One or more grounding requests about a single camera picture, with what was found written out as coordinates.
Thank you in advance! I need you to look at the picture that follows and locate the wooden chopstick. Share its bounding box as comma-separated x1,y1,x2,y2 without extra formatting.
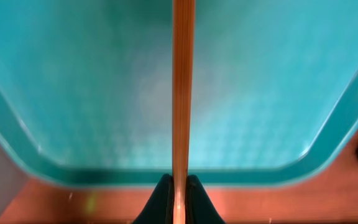
172,0,196,224

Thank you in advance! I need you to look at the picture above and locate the teal plastic tray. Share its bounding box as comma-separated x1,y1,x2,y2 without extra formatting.
0,0,358,187

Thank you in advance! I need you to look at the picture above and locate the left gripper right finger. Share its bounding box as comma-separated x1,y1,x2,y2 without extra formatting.
185,175,225,224

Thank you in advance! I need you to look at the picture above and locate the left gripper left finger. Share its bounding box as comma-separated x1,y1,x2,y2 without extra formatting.
132,174,174,224

